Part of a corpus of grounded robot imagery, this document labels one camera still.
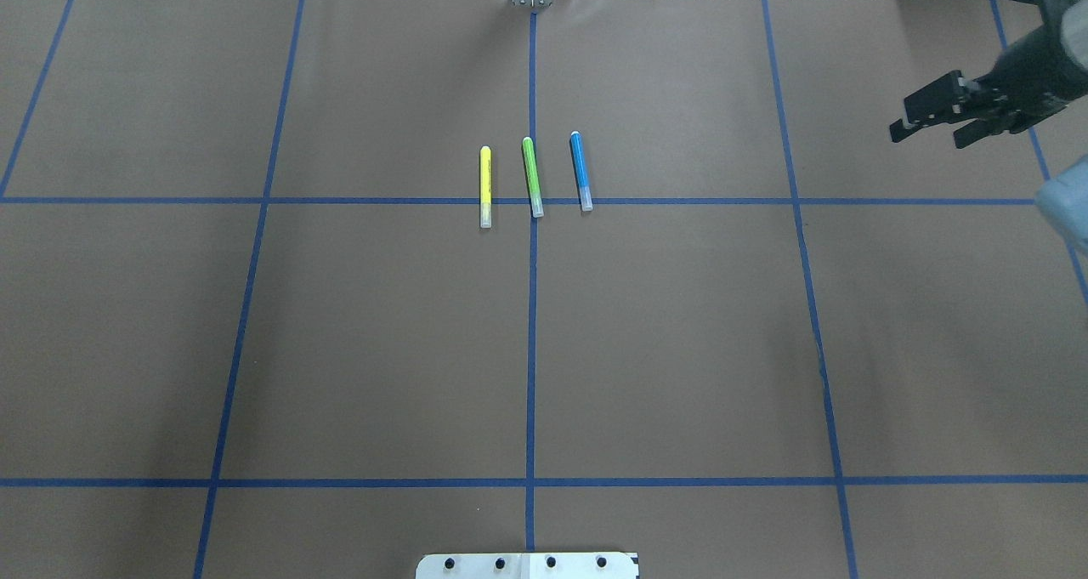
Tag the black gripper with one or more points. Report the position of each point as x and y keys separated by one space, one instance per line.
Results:
x=1047 y=82

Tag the blue marker pen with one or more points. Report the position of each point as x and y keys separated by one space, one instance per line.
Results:
x=579 y=159

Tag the green marker pen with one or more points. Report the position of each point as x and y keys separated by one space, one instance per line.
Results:
x=531 y=172

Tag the yellow marker pen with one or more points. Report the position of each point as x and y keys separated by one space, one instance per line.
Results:
x=485 y=187

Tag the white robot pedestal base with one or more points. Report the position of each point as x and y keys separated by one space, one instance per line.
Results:
x=530 y=565

